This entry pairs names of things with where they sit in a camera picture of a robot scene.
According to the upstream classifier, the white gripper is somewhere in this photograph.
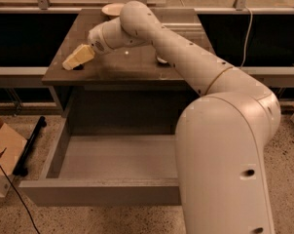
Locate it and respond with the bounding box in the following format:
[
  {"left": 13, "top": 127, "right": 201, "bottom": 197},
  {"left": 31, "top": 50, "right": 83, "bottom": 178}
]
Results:
[{"left": 62, "top": 25, "right": 112, "bottom": 70}]

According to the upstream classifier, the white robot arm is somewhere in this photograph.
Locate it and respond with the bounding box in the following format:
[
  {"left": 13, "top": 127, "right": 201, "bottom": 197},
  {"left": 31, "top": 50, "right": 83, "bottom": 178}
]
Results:
[{"left": 62, "top": 1, "right": 281, "bottom": 234}]

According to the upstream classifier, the grey drawer cabinet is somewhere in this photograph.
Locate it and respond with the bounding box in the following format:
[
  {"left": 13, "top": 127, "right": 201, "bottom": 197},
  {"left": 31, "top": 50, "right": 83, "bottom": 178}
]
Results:
[{"left": 42, "top": 8, "right": 216, "bottom": 135}]

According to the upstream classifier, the open grey top drawer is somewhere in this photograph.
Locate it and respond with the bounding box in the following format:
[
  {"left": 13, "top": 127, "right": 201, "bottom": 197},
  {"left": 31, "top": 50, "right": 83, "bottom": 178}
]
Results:
[{"left": 18, "top": 91, "right": 184, "bottom": 208}]

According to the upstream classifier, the white ceramic bowl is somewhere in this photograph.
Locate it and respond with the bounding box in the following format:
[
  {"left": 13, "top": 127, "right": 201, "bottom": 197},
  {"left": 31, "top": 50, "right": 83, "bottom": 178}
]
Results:
[{"left": 101, "top": 3, "right": 125, "bottom": 18}]

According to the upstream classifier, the blue crushed soda can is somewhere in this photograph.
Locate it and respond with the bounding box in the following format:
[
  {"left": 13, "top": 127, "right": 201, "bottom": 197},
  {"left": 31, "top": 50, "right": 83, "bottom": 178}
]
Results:
[{"left": 156, "top": 54, "right": 168, "bottom": 64}]

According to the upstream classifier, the cardboard box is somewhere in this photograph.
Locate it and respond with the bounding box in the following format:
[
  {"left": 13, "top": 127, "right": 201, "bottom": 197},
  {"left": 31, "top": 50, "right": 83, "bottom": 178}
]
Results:
[{"left": 0, "top": 117, "right": 26, "bottom": 198}]

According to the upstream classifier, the black bar on floor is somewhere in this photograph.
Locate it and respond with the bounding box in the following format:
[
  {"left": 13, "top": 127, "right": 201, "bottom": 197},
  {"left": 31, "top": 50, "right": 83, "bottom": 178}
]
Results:
[{"left": 13, "top": 116, "right": 47, "bottom": 176}]

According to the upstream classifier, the black cable on floor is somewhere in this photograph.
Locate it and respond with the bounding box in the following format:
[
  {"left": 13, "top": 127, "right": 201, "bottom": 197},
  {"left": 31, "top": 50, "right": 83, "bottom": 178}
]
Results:
[{"left": 0, "top": 150, "right": 43, "bottom": 234}]

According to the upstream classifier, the white hanging cable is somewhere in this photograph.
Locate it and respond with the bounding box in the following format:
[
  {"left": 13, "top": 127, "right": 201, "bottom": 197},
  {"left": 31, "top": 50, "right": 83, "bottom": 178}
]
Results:
[{"left": 239, "top": 7, "right": 254, "bottom": 69}]

